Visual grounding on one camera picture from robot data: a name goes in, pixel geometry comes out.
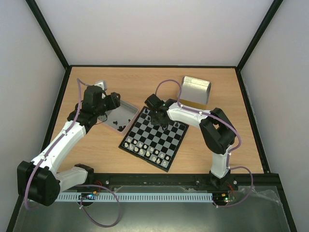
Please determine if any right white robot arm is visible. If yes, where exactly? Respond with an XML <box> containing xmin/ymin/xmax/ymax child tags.
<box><xmin>145</xmin><ymin>94</ymin><xmax>236</xmax><ymax>189</ymax></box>

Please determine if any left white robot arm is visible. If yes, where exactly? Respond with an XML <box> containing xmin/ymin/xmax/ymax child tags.
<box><xmin>17</xmin><ymin>83</ymin><xmax>121</xmax><ymax>206</ymax></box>

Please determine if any silver tin with pieces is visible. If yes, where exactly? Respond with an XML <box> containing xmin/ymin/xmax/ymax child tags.
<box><xmin>98</xmin><ymin>100</ymin><xmax>139</xmax><ymax>136</ymax></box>

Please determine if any black silver chess board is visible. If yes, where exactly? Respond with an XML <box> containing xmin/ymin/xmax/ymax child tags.
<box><xmin>118</xmin><ymin>106</ymin><xmax>189</xmax><ymax>172</ymax></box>

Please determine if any pile of black chess pieces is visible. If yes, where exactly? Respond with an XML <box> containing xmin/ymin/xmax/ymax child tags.
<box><xmin>112</xmin><ymin>119</ymin><xmax>131</xmax><ymax>132</ymax></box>

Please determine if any empty gold silver tin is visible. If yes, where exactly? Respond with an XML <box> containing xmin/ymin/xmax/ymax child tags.
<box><xmin>180</xmin><ymin>76</ymin><xmax>211</xmax><ymax>110</ymax></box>

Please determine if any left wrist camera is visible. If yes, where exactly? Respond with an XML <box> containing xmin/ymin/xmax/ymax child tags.
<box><xmin>95</xmin><ymin>80</ymin><xmax>107</xmax><ymax>91</ymax></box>

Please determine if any black frame rail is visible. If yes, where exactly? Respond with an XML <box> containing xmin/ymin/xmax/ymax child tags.
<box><xmin>24</xmin><ymin>172</ymin><xmax>281</xmax><ymax>191</ymax></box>

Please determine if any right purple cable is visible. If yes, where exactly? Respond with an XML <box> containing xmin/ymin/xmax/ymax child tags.
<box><xmin>154</xmin><ymin>80</ymin><xmax>253</xmax><ymax>209</ymax></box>

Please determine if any light blue cable duct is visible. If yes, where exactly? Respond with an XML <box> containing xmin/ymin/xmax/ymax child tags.
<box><xmin>56</xmin><ymin>192</ymin><xmax>213</xmax><ymax>203</ymax></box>

